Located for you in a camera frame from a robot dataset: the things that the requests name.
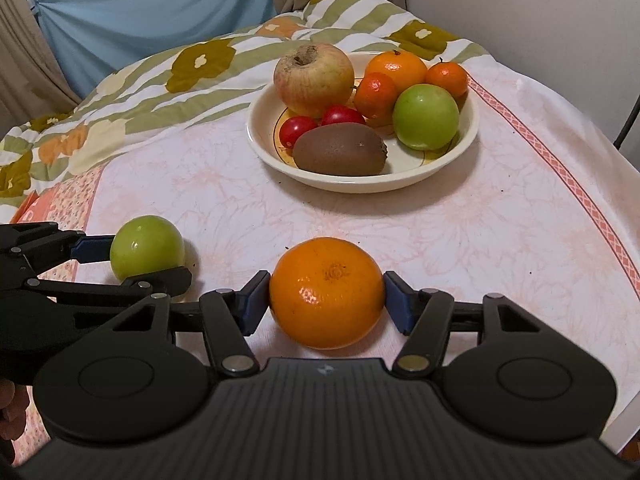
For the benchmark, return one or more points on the mandarin in bowl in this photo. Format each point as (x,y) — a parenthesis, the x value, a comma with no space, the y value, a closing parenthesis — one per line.
(450,76)

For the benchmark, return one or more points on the beige left curtain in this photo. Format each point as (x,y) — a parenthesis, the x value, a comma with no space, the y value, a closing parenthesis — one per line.
(32,83)

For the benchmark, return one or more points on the large orange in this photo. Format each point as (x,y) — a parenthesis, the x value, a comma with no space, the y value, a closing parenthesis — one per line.
(326,293)

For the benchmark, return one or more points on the large green apple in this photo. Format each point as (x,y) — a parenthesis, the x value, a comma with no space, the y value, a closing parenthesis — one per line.
(425,117)

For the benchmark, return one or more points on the brown kiwi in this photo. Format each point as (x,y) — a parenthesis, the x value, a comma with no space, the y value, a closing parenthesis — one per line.
(344,150)

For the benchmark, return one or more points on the small green apple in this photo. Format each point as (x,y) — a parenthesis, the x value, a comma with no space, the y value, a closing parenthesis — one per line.
(145,245)

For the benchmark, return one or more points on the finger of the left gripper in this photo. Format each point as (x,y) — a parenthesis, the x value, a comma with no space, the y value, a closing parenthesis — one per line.
(172,282)
(92,248)

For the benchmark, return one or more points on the red cherry tomato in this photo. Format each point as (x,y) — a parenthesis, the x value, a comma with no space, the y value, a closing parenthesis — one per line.
(339,114)
(293,128)

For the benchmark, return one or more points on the green striped floral quilt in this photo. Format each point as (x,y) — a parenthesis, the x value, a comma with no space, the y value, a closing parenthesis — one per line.
(190,85)

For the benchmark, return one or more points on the person's hand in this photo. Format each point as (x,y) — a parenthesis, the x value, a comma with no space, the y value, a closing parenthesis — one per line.
(14,401)

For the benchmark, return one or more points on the blue cloth curtain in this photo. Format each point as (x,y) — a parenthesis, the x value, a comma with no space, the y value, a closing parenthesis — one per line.
(91,39)

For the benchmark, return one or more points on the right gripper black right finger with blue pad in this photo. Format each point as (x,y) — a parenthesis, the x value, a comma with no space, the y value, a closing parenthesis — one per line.
(423,316)

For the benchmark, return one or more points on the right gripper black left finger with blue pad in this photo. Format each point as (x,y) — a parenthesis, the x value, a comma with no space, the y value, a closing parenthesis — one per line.
(228,318)

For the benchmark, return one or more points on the yellow red apple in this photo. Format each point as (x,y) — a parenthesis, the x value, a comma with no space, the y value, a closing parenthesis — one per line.
(313,77)

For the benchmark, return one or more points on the small mandarin with stem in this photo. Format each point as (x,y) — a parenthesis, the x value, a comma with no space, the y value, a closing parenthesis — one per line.
(375,96)

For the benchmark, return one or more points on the cream oval bowl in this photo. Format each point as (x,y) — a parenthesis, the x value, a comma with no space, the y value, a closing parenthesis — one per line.
(404,166)

